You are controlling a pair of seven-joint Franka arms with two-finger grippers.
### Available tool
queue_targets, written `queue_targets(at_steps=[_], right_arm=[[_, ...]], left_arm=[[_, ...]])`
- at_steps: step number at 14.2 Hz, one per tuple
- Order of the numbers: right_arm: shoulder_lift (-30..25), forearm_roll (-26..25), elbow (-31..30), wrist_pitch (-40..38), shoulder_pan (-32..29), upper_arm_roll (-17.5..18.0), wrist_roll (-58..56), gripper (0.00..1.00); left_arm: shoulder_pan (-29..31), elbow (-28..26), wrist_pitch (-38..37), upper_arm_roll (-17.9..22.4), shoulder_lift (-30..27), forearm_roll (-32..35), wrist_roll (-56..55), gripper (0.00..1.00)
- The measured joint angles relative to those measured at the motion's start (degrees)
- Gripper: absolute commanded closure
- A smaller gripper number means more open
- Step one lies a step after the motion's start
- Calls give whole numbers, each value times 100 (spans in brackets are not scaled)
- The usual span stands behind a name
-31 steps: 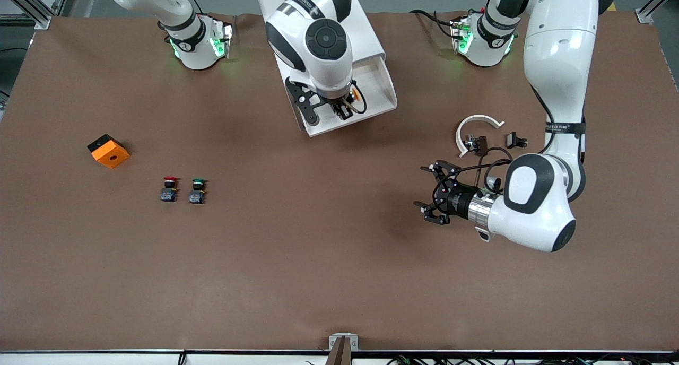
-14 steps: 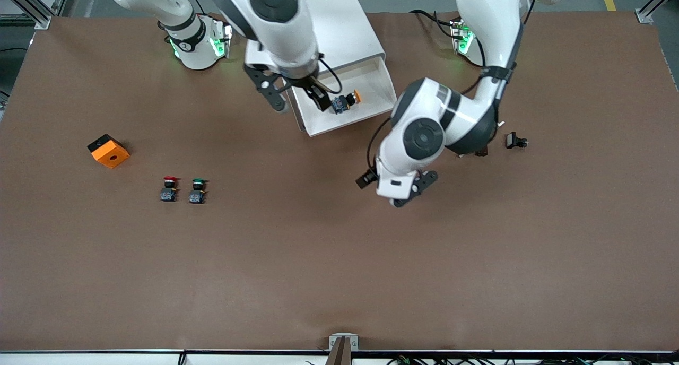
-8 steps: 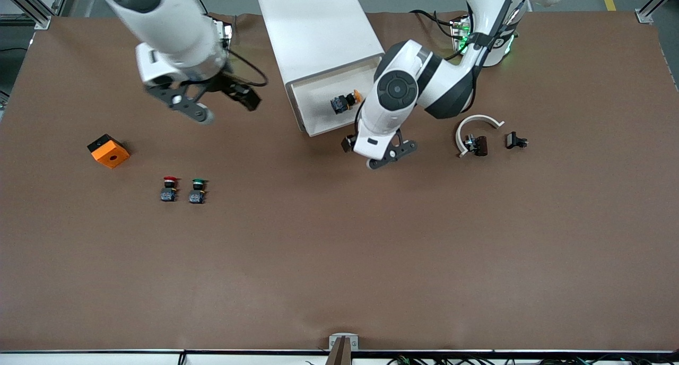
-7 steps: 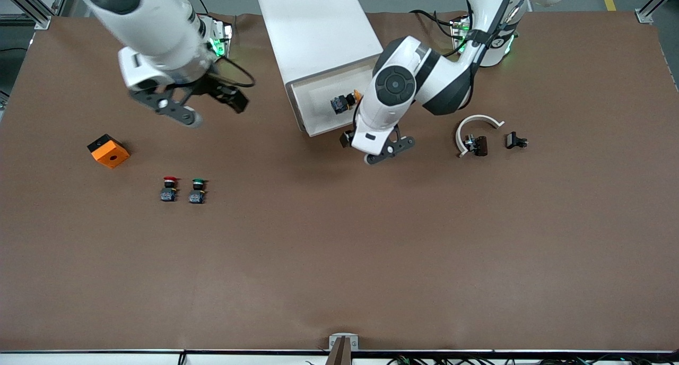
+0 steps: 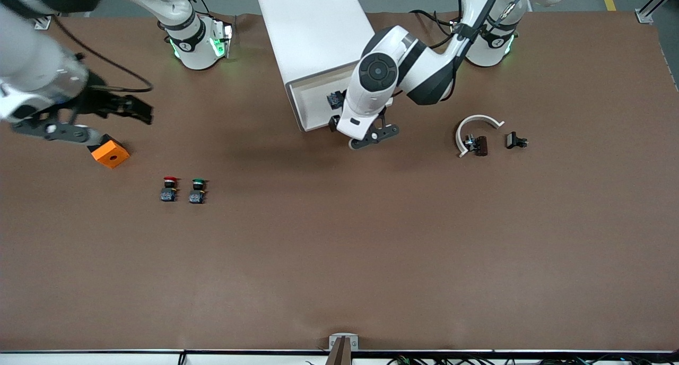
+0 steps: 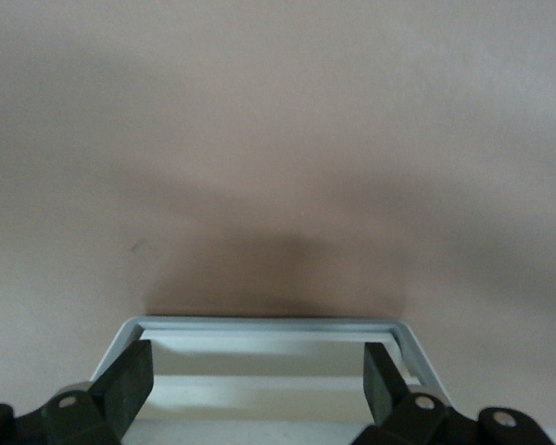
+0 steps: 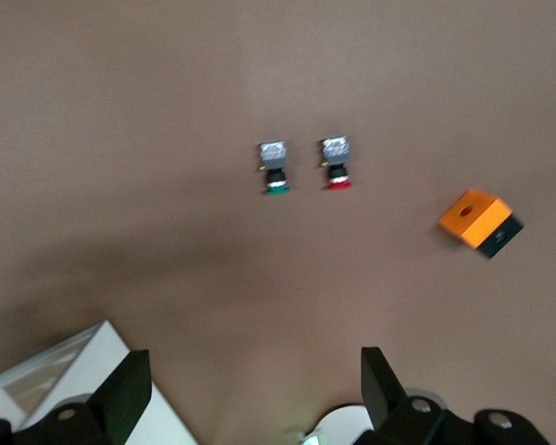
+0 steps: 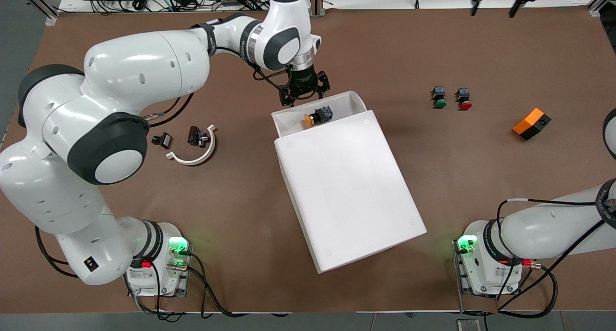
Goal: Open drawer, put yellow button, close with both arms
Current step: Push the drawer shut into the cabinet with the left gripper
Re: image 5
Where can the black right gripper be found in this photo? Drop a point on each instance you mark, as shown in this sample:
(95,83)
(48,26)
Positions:
(101,101)

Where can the aluminium frame profile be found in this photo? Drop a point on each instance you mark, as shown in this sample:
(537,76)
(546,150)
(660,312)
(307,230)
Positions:
(650,9)
(42,23)

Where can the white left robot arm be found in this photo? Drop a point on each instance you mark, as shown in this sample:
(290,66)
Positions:
(379,70)

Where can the white curved plastic piece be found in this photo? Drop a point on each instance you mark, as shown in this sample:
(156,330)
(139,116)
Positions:
(477,118)

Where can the green push button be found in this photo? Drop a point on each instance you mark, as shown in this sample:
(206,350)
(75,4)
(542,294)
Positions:
(197,192)

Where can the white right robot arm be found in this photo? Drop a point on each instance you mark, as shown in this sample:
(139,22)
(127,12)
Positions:
(37,73)

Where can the cream drawer with white lip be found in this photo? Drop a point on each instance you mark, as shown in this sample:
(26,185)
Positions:
(313,100)

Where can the white drawer cabinet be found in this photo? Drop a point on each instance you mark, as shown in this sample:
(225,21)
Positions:
(313,31)

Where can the small black clip part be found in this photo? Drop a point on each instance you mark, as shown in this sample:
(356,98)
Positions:
(512,140)

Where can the red push button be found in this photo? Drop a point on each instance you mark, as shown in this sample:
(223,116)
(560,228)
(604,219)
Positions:
(168,190)

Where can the orange box with hole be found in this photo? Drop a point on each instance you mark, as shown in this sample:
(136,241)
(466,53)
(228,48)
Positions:
(111,155)

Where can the dark brown connector block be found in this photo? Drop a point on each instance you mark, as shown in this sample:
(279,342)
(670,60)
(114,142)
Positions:
(480,145)

